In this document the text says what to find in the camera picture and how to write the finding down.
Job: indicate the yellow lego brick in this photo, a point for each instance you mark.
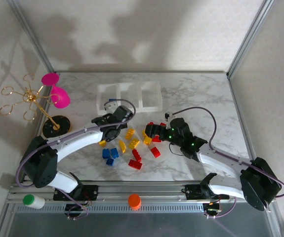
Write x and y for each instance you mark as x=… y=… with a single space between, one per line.
x=144 y=134
x=134 y=143
x=122 y=146
x=102 y=143
x=129 y=133
x=147 y=140

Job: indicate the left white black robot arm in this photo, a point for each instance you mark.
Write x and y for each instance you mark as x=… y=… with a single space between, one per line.
x=82 y=138

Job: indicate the aluminium frame post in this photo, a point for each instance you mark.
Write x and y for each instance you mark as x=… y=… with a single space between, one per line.
x=31 y=34
x=249 y=37

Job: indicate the aluminium mounting rail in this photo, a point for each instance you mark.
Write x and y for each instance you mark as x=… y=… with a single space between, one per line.
x=144 y=188

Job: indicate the orange plastic cylinder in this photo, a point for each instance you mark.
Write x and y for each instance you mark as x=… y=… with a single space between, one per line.
x=134 y=201

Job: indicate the gold glass rack black base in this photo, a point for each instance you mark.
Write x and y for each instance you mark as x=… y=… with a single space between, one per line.
x=56 y=127

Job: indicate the blue lego brick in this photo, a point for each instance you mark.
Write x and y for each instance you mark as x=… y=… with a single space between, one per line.
x=110 y=161
x=112 y=100
x=105 y=153
x=114 y=152

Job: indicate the white bottle green cap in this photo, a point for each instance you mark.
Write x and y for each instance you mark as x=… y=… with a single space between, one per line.
x=34 y=201

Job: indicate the pink plastic wine glass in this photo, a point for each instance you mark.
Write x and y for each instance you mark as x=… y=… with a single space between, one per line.
x=60 y=97

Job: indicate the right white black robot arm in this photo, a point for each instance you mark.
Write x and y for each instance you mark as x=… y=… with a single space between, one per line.
x=218 y=160

